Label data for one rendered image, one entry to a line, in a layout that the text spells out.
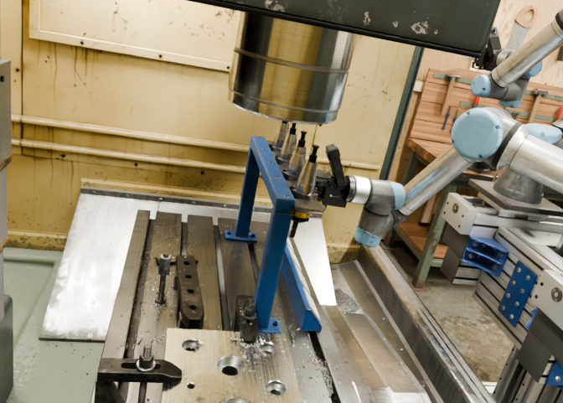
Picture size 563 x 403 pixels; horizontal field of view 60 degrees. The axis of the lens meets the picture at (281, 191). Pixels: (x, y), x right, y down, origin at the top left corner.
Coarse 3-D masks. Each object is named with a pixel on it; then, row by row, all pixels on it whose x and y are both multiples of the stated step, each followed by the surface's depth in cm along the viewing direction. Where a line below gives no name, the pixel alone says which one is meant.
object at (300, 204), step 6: (294, 204) 99; (300, 204) 100; (306, 204) 100; (312, 204) 101; (318, 204) 102; (300, 210) 99; (306, 210) 99; (312, 210) 99; (318, 210) 99; (324, 210) 100
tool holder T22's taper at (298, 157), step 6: (294, 150) 113; (300, 150) 112; (294, 156) 113; (300, 156) 113; (294, 162) 113; (300, 162) 113; (288, 168) 114; (294, 168) 113; (300, 168) 114; (294, 174) 114
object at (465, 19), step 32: (192, 0) 50; (224, 0) 51; (256, 0) 51; (288, 0) 51; (320, 0) 52; (352, 0) 52; (384, 0) 53; (416, 0) 54; (448, 0) 54; (480, 0) 55; (352, 32) 54; (384, 32) 55; (416, 32) 55; (448, 32) 56; (480, 32) 56
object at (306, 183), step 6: (306, 162) 103; (306, 168) 103; (312, 168) 103; (300, 174) 104; (306, 174) 103; (312, 174) 103; (300, 180) 104; (306, 180) 103; (312, 180) 103; (300, 186) 104; (306, 186) 103; (312, 186) 104; (306, 192) 104; (312, 192) 105
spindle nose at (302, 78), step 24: (240, 24) 61; (264, 24) 58; (288, 24) 57; (240, 48) 61; (264, 48) 59; (288, 48) 58; (312, 48) 58; (336, 48) 59; (240, 72) 62; (264, 72) 60; (288, 72) 59; (312, 72) 59; (336, 72) 61; (240, 96) 63; (264, 96) 60; (288, 96) 60; (312, 96) 61; (336, 96) 63; (288, 120) 61; (312, 120) 62
